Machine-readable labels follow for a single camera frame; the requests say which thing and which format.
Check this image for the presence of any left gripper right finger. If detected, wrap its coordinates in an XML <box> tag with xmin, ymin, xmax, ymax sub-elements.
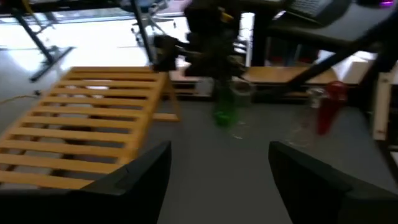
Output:
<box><xmin>268</xmin><ymin>141</ymin><xmax>354</xmax><ymax>224</ymax></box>

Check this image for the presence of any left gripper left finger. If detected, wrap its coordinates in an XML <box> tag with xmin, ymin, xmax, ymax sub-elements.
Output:
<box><xmin>82</xmin><ymin>141</ymin><xmax>173</xmax><ymax>224</ymax></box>

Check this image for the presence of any clear glass vase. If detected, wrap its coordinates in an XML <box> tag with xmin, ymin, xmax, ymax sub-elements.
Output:
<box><xmin>231</xmin><ymin>80</ymin><xmax>256</xmax><ymax>140</ymax></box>
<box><xmin>287</xmin><ymin>88</ymin><xmax>324</xmax><ymax>149</ymax></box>

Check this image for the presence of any slim green glass vase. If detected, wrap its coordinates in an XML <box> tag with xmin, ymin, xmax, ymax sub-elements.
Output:
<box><xmin>212</xmin><ymin>81</ymin><xmax>239</xmax><ymax>128</ymax></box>

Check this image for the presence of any red ribbed cylinder vase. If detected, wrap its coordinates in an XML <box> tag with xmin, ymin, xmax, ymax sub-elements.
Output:
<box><xmin>315</xmin><ymin>80</ymin><xmax>349</xmax><ymax>137</ymax></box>

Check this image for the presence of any wooden slatted shelf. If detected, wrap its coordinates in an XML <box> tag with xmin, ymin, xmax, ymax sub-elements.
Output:
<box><xmin>0</xmin><ymin>65</ymin><xmax>182</xmax><ymax>191</ymax></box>

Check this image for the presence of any dark desk support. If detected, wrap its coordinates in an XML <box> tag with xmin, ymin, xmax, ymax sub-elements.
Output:
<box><xmin>251</xmin><ymin>12</ymin><xmax>272</xmax><ymax>67</ymax></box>

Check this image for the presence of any light wooden table board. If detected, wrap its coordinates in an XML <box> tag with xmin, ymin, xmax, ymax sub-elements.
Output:
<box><xmin>169</xmin><ymin>65</ymin><xmax>338</xmax><ymax>94</ymax></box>

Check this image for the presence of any black slanted pole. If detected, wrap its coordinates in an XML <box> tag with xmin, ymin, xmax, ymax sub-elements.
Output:
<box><xmin>129</xmin><ymin>0</ymin><xmax>155</xmax><ymax>68</ymax></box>

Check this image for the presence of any grey desk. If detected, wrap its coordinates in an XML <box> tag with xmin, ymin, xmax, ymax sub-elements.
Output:
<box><xmin>267</xmin><ymin>0</ymin><xmax>398</xmax><ymax>52</ymax></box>

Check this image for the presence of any black desk leg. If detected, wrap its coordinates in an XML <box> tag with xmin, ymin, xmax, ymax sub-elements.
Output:
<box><xmin>9</xmin><ymin>0</ymin><xmax>76</xmax><ymax>83</ymax></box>

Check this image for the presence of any black diagonal frame strut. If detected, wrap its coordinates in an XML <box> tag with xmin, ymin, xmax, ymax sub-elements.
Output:
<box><xmin>357</xmin><ymin>43</ymin><xmax>398</xmax><ymax>103</ymax></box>
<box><xmin>287</xmin><ymin>12</ymin><xmax>398</xmax><ymax>90</ymax></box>

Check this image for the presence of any silver aluminium extrusion post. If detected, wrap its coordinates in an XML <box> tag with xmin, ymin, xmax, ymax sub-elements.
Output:
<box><xmin>371</xmin><ymin>72</ymin><xmax>394</xmax><ymax>141</ymax></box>

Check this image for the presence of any beige floor cable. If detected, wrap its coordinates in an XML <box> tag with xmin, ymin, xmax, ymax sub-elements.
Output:
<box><xmin>0</xmin><ymin>89</ymin><xmax>43</xmax><ymax>106</ymax></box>

